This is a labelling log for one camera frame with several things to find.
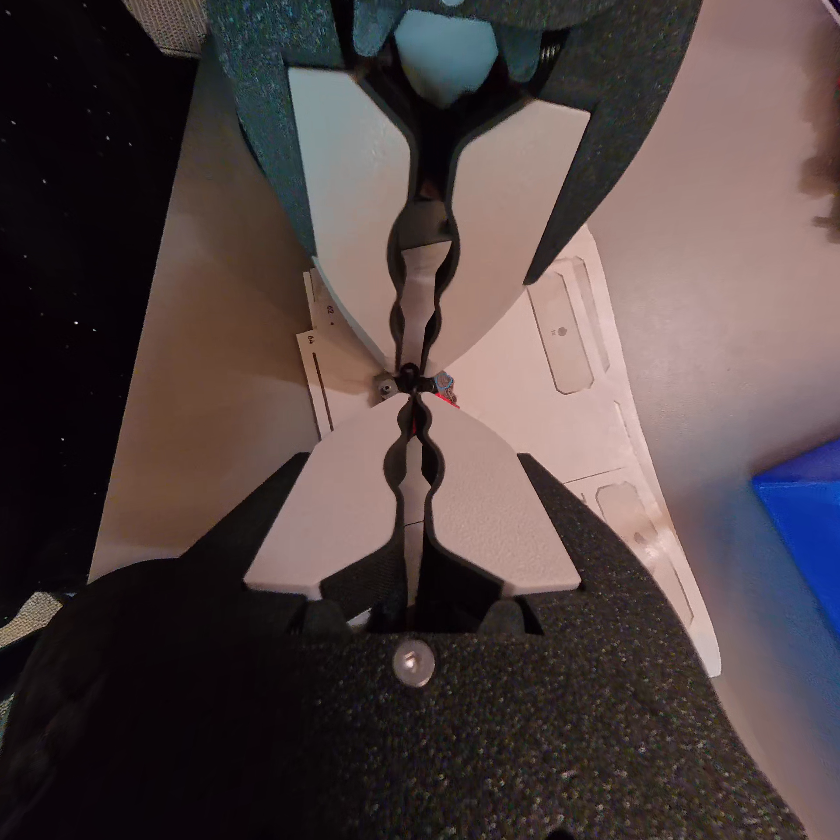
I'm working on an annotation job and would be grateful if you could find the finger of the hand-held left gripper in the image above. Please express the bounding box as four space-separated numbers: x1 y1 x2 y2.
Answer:
419 96 593 391
287 66 419 376

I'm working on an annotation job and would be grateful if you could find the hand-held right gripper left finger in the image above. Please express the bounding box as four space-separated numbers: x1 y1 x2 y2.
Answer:
243 394 414 602

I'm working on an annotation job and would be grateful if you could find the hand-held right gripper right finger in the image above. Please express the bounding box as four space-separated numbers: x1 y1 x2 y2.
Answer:
419 391 583 599

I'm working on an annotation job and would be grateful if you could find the small black red part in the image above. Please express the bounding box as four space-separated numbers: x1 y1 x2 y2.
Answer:
408 369 464 439

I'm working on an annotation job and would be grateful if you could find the stack of white paper sheets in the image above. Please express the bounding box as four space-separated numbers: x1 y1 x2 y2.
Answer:
295 223 723 678

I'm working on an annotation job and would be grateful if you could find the grey mesh chair part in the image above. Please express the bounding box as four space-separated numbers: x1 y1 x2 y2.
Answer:
128 0 212 59
0 591 70 651

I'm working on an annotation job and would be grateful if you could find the blue plastic bin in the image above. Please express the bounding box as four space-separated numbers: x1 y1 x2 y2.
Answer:
751 438 840 652

